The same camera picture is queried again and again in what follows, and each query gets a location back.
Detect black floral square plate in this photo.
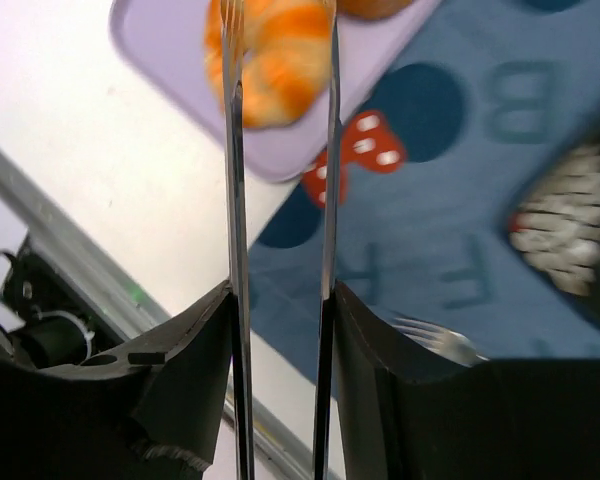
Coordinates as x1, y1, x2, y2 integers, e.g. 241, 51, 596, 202
502, 116, 600, 336

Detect pink handled fork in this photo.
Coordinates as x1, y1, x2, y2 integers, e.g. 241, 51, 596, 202
393, 317, 487, 367

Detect lavender plastic tray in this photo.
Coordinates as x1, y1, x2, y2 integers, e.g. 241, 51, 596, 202
110, 0, 440, 182

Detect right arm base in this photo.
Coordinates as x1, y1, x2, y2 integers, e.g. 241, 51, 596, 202
0, 239, 122, 368

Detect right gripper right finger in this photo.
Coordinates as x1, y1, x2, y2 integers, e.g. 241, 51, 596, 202
335, 283, 600, 479

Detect brown bread slice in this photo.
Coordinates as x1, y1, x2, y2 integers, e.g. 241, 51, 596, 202
336, 0, 414, 21

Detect metal tongs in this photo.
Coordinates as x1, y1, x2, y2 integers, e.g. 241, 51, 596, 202
219, 1, 342, 479

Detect twisted ring bread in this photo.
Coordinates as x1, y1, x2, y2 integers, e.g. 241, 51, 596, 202
202, 0, 334, 130

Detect blue letter placemat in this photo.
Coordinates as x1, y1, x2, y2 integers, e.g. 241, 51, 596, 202
247, 0, 600, 480

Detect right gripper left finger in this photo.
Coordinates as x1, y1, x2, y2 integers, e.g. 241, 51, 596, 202
0, 283, 231, 479

